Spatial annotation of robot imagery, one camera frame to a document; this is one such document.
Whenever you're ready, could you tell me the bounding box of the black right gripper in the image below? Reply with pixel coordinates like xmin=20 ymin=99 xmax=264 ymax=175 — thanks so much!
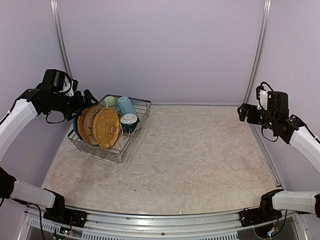
xmin=238 ymin=102 xmax=278 ymax=130

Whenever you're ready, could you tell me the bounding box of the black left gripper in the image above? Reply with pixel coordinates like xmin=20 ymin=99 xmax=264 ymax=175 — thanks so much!
xmin=45 ymin=88 xmax=98 ymax=121

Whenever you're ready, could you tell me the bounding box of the cream bird pattern plate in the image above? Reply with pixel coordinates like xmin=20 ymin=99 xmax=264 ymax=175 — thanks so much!
xmin=84 ymin=104 xmax=104 ymax=145

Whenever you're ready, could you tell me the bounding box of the yellow polka dot plate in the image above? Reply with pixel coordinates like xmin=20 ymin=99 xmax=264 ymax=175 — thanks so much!
xmin=93 ymin=108 xmax=120 ymax=149

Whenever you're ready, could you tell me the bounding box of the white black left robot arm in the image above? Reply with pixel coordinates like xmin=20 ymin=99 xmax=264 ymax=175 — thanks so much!
xmin=0 ymin=69 xmax=98 ymax=223

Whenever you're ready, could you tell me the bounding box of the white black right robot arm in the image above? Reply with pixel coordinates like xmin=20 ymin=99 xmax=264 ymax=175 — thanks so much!
xmin=237 ymin=87 xmax=320 ymax=222

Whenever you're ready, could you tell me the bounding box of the blue plate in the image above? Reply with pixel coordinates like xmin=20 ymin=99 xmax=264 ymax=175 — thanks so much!
xmin=72 ymin=118 xmax=82 ymax=140

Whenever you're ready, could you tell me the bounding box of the light green mug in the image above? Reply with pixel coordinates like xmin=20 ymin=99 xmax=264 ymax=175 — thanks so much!
xmin=104 ymin=96 xmax=118 ymax=108

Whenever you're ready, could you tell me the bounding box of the clear glass cup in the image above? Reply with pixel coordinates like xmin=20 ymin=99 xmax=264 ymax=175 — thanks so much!
xmin=110 ymin=105 xmax=122 ymax=119

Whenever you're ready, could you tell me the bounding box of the light blue faceted cup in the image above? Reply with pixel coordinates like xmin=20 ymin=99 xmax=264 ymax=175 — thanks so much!
xmin=117 ymin=96 xmax=136 ymax=116

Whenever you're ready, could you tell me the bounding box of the teal and white bowl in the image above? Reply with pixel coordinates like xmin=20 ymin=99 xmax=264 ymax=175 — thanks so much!
xmin=120 ymin=113 xmax=140 ymax=134

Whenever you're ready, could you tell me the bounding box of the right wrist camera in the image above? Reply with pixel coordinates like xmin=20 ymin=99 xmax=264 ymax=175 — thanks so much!
xmin=256 ymin=82 xmax=269 ymax=110

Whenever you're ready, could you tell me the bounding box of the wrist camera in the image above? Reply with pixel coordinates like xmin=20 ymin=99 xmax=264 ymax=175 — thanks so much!
xmin=256 ymin=82 xmax=269 ymax=110
xmin=61 ymin=76 xmax=78 ymax=97

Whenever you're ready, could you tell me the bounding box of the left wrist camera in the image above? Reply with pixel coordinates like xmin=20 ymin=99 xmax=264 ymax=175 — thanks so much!
xmin=61 ymin=76 xmax=78 ymax=97

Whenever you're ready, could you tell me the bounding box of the steel wire dish rack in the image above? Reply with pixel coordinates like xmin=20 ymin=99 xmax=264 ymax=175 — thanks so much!
xmin=67 ymin=97 xmax=152 ymax=163

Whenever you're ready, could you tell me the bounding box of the right aluminium frame post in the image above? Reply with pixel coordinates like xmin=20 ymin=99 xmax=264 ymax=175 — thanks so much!
xmin=243 ymin=0 xmax=272 ymax=104

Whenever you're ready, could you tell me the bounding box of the aluminium frame post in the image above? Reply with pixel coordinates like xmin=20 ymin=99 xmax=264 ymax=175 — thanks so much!
xmin=243 ymin=0 xmax=272 ymax=104
xmin=49 ymin=0 xmax=73 ymax=78

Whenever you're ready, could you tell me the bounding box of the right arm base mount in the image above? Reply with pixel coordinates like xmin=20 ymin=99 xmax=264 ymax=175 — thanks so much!
xmin=238 ymin=207 xmax=283 ymax=227

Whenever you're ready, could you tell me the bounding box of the left aluminium frame post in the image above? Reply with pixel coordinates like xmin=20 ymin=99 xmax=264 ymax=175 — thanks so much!
xmin=49 ymin=0 xmax=73 ymax=78

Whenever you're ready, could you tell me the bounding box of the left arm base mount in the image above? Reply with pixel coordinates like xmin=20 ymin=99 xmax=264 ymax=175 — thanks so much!
xmin=43 ymin=208 xmax=88 ymax=228

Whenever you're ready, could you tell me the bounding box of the front aluminium rail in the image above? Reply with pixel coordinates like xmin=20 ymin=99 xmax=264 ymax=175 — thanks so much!
xmin=14 ymin=206 xmax=310 ymax=240

